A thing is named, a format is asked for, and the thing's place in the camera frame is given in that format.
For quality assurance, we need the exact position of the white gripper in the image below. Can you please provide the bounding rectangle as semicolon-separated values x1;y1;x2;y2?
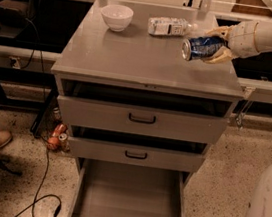
203;21;258;64

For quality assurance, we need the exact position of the blue pepsi can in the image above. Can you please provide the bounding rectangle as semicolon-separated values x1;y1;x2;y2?
181;36;226;61

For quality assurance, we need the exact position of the grey drawer cabinet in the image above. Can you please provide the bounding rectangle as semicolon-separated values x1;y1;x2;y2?
30;0;256;217

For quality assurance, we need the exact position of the grey top drawer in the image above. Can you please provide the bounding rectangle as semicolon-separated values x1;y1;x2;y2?
57;95;228;144

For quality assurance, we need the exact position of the grey drawer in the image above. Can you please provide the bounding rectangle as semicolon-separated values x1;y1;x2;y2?
57;95;228;144
67;159;185;217
68;126;207;172

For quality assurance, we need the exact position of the grey middle drawer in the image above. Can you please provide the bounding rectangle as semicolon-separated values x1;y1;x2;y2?
68;126;207;172

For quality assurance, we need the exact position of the orange soda can on floor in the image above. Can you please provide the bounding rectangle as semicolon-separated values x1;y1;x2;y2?
51;123;68;139

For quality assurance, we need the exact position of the grey bottom drawer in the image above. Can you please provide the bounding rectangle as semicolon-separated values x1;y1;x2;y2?
67;159;185;217

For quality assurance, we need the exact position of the clear plastic water bottle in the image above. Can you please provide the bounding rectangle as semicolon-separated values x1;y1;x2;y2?
147;17;198;37

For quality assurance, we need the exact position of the white ceramic bowl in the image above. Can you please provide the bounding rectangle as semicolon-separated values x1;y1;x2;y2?
100;4;133;32

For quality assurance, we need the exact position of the orange fruit on floor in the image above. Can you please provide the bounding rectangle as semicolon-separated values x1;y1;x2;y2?
47;136;60;152

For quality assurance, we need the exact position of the black top drawer handle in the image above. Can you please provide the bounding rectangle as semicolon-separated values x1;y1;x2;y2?
128;113;157;125

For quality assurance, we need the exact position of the black drawer handle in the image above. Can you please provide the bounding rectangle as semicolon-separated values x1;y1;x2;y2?
128;113;157;125
124;150;148;160

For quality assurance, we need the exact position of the black middle drawer handle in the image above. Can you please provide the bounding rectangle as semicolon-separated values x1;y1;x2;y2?
124;150;148;160

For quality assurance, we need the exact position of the white wall power outlet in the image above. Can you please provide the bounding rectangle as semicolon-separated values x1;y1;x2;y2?
10;57;21;69

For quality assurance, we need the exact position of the black cable on floor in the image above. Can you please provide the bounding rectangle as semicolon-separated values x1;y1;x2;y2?
0;0;92;217

